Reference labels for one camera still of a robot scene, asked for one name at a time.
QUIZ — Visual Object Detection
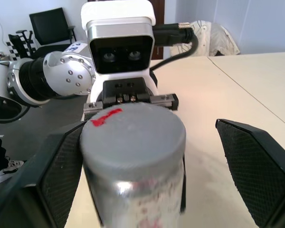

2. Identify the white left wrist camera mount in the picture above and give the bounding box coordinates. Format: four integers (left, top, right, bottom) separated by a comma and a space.
80, 0, 159, 106

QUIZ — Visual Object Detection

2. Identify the dark brown door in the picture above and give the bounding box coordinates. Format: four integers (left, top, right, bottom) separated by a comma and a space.
153, 0, 166, 60

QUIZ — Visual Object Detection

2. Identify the black white checkerboard panel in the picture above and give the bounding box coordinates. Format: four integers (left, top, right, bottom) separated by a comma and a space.
5, 40, 35, 61

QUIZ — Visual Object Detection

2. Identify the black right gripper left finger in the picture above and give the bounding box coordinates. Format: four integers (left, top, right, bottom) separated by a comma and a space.
0, 120, 87, 228

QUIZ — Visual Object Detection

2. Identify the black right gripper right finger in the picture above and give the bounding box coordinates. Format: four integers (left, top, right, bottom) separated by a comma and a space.
215, 118, 285, 228

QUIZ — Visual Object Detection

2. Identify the silver metal jar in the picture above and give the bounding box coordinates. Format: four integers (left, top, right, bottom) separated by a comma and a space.
82, 155, 185, 228

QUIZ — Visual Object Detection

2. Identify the black office chair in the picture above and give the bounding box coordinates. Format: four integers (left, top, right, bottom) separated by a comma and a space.
28, 7, 77, 59

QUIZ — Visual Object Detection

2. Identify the grey jar lid red mark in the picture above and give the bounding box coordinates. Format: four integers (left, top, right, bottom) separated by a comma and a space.
78, 104, 187, 178

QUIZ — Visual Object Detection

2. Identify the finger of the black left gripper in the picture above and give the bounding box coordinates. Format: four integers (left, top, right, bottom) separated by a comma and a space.
180, 153, 188, 214

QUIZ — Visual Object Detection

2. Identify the white black sneaker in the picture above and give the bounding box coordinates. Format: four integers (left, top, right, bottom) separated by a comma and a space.
0, 158, 25, 185

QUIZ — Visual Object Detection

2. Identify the white round crumpled cover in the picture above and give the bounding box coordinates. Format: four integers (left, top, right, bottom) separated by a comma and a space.
170, 20, 241, 57

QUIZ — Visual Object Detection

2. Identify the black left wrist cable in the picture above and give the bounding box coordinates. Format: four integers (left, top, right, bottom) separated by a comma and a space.
149, 21, 200, 72

